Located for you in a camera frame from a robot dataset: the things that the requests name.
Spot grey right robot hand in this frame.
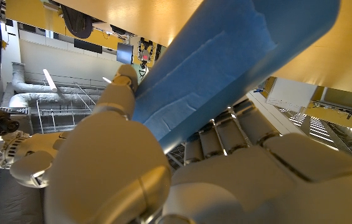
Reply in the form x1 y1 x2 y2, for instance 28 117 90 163
9 132 70 189

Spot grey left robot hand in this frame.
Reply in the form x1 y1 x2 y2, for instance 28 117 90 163
43 64 352 224

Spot blue metal bottle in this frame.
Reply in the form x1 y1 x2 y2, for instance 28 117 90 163
131 0 341 153

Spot white tube light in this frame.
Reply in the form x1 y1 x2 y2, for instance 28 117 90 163
42 68 58 93

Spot white structural beam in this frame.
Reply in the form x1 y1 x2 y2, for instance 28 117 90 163
247 90 304 134

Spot white board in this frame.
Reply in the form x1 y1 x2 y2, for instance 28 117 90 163
265 77 318 110

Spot silver ventilation duct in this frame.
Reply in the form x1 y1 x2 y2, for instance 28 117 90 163
7 62 108 108

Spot dark wall monitor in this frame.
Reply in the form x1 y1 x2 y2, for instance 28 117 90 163
116 42 134 65

